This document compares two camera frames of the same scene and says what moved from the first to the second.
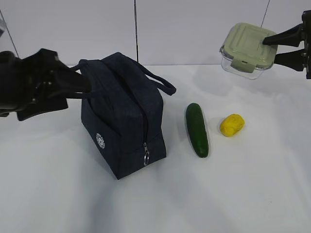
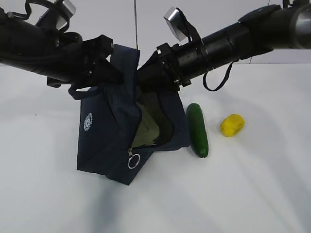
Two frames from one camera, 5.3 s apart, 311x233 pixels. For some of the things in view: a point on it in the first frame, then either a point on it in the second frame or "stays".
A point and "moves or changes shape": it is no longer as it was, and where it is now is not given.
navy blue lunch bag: (122, 117) moves or changes shape
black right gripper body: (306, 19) → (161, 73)
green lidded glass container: (243, 52) → (149, 130)
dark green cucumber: (197, 128) stays
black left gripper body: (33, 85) → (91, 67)
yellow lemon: (232, 125) stays
